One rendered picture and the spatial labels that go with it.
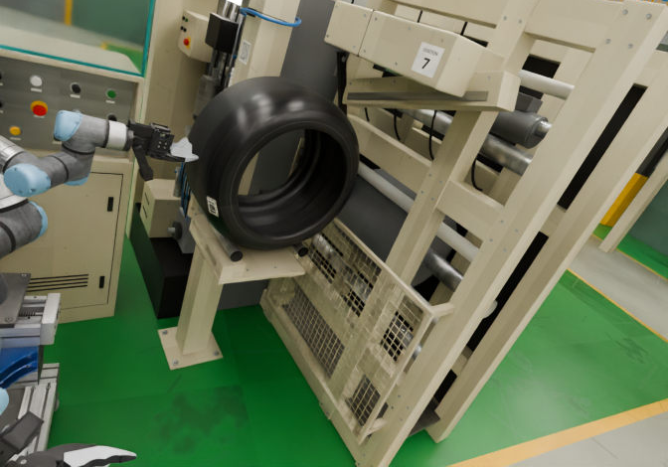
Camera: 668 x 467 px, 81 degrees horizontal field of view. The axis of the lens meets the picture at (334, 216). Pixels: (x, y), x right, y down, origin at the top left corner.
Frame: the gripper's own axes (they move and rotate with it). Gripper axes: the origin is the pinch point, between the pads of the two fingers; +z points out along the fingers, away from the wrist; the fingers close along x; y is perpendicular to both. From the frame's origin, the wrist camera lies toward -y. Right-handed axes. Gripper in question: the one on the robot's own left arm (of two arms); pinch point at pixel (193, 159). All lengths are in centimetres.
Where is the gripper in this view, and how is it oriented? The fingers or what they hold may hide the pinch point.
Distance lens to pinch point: 130.3
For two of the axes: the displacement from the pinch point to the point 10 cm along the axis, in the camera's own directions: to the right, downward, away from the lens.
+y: 4.0, -8.5, -3.3
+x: -5.4, -5.1, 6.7
